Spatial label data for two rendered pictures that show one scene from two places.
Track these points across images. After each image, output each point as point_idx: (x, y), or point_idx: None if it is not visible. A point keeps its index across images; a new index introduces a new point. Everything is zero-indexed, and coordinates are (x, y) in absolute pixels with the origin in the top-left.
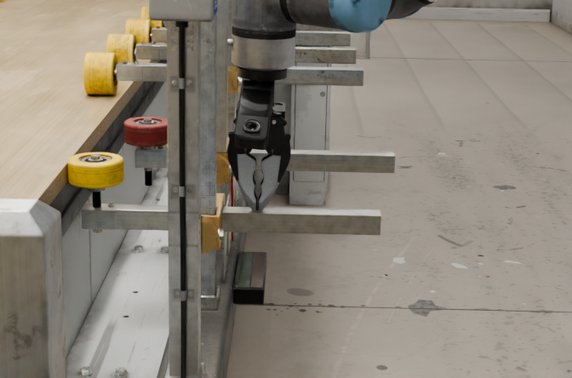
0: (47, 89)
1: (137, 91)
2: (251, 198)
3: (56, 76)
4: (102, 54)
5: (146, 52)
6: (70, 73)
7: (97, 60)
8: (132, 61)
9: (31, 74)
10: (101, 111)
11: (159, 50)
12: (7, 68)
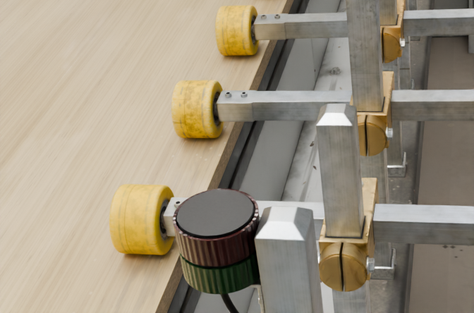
0: (73, 225)
1: (224, 173)
2: None
3: (104, 159)
4: (139, 196)
5: (233, 112)
6: (125, 146)
7: (130, 213)
8: (212, 130)
9: (70, 153)
10: None
11: (252, 108)
12: (44, 129)
